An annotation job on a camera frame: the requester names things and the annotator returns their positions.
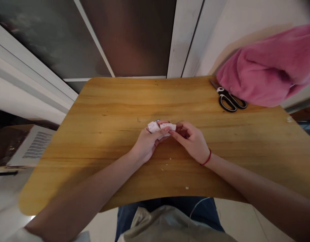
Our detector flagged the person's body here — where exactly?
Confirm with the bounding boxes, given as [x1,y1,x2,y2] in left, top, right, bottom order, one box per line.
[118,205,237,242]

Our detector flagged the black and white scissors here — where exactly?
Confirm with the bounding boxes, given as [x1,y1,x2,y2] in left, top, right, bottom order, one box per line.
[209,78,247,113]

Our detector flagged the person's left hand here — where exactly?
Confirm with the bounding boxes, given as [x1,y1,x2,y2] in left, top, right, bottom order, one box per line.
[130,127,171,166]

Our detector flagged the person's right thumb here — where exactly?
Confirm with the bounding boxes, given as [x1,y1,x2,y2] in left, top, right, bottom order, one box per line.
[169,130,190,147]

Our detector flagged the person's legs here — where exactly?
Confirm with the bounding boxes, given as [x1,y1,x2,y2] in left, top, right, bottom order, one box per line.
[115,196,225,242]

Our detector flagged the person's right hand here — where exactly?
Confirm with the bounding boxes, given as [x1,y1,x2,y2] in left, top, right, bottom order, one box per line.
[169,121,211,166]

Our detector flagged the white framed glass sliding door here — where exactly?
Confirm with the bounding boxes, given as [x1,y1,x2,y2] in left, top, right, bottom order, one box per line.
[0,0,205,106]

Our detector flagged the pink fluffy cloth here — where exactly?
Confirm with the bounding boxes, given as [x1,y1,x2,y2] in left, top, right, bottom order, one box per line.
[216,22,310,108]

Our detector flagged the person's right index finger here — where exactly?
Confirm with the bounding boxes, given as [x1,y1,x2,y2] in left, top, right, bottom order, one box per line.
[175,121,197,131]

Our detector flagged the thin white cable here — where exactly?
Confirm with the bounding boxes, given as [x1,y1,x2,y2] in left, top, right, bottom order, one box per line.
[190,197,214,220]

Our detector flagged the person's right fingers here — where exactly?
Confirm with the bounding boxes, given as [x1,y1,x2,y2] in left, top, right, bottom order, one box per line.
[177,128,193,139]

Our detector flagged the white vented box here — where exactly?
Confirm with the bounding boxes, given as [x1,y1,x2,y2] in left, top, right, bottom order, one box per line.
[5,124,55,169]

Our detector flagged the small white paper slip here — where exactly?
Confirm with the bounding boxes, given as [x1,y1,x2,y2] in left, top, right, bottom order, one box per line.
[147,121,160,134]
[159,122,177,137]

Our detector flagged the person's left thumb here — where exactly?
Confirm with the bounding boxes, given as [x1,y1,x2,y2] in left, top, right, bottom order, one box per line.
[154,127,171,140]

